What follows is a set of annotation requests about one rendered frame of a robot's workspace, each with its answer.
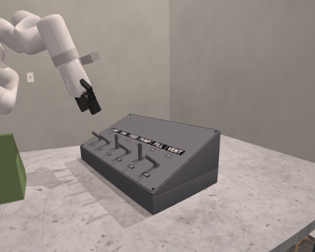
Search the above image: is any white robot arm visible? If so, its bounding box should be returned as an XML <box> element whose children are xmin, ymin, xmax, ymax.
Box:
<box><xmin>0</xmin><ymin>10</ymin><xmax>100</xmax><ymax>114</ymax></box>

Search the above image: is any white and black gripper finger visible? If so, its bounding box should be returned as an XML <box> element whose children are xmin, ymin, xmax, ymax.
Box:
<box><xmin>75</xmin><ymin>95</ymin><xmax>88</xmax><ymax>112</ymax></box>
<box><xmin>80</xmin><ymin>79</ymin><xmax>101</xmax><ymax>115</ymax></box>

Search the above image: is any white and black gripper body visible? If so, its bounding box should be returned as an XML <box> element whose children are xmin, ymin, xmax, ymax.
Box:
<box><xmin>56</xmin><ymin>58</ymin><xmax>91</xmax><ymax>98</ymax></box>

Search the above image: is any grey switch console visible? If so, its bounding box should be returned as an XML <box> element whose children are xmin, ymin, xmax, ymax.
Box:
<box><xmin>80</xmin><ymin>114</ymin><xmax>221</xmax><ymax>215</ymax></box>

